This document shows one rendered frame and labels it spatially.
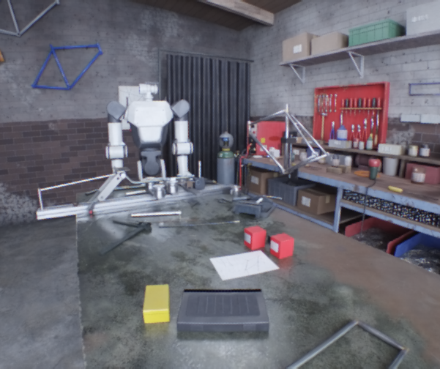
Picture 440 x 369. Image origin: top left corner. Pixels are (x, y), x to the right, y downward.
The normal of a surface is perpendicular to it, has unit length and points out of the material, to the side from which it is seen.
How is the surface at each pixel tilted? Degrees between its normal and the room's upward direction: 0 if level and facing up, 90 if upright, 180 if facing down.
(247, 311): 0
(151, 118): 90
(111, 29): 90
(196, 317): 0
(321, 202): 92
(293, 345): 0
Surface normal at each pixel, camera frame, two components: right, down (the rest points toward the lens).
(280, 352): 0.00, -0.97
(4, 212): 0.48, 0.20
